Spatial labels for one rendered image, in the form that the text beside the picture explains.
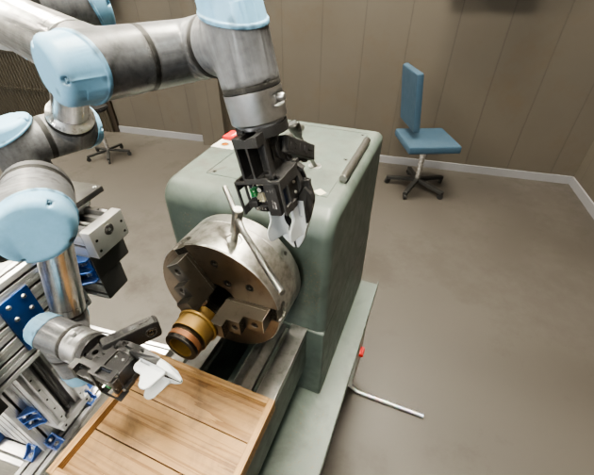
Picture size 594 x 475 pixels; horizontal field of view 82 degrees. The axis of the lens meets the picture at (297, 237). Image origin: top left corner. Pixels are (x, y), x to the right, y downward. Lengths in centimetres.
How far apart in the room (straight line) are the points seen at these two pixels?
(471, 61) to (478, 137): 72
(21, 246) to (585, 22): 391
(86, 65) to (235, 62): 15
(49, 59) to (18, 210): 27
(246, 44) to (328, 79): 346
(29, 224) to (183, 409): 52
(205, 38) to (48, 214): 37
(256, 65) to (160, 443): 77
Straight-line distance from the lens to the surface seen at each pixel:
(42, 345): 89
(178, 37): 50
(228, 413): 90
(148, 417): 94
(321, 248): 81
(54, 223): 67
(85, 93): 46
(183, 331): 75
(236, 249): 73
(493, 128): 402
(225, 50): 44
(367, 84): 384
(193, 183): 95
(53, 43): 46
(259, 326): 76
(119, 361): 77
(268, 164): 46
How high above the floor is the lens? 169
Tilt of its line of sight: 38 degrees down
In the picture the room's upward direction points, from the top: straight up
